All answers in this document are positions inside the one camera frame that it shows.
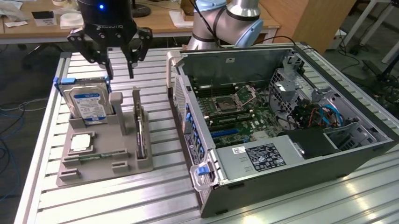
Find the grey power supply unit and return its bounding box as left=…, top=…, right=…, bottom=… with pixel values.
left=214, top=135, right=304, bottom=182

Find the black power cable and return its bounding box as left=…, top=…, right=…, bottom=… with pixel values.
left=269, top=102, right=294, bottom=130

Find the red black twisted wire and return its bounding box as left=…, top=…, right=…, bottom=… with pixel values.
left=308, top=107, right=324, bottom=128

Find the wooden cabinet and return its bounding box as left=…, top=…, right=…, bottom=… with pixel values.
left=257, top=0, right=357, bottom=54

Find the blue SATA wire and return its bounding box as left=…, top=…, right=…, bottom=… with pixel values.
left=320, top=105, right=344, bottom=128

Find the black round lamp base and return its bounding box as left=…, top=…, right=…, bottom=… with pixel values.
left=132, top=0, right=152, bottom=18

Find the black plastic shroud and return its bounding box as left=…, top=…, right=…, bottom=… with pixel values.
left=276, top=128, right=340, bottom=160

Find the CPU socket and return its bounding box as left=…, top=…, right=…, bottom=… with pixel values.
left=216, top=96, right=237, bottom=114

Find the green RAM stick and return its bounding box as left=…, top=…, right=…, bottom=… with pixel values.
left=210, top=113, right=253, bottom=124
left=77, top=151, right=125, bottom=161

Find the white tape roll box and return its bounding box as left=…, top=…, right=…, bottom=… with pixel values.
left=58, top=13, right=85, bottom=30

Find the white paper stack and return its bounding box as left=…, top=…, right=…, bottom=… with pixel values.
left=169, top=10, right=194, bottom=28

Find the perforated metal disk bay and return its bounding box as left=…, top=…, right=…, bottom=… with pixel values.
left=269, top=67, right=337, bottom=112

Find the blue expansion slot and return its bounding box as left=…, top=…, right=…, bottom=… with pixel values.
left=210, top=129, right=237, bottom=139

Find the black open PC case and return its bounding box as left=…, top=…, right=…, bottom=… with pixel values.
left=166, top=42, right=399, bottom=219

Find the silver CPU chip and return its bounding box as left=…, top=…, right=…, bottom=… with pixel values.
left=69, top=135, right=93, bottom=151

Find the grey open disk bay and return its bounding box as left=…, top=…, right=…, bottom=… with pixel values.
left=322, top=118, right=376, bottom=151

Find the wooden desk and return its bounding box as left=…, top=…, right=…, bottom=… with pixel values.
left=0, top=0, right=281, bottom=45

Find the hard disk with blue bracket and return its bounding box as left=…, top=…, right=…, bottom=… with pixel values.
left=53, top=76, right=110, bottom=126

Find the grey parts rack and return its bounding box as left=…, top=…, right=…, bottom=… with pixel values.
left=56, top=91, right=154, bottom=187

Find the white box with black top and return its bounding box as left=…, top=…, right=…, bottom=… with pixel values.
left=30, top=11, right=57, bottom=27

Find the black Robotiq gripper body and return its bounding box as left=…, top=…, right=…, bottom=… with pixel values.
left=76, top=0, right=137, bottom=56

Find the small cardboard box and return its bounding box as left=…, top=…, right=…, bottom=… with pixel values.
left=180, top=0, right=197, bottom=16

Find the GPU card with metal bracket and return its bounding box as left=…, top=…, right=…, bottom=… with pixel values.
left=132, top=86, right=149, bottom=160

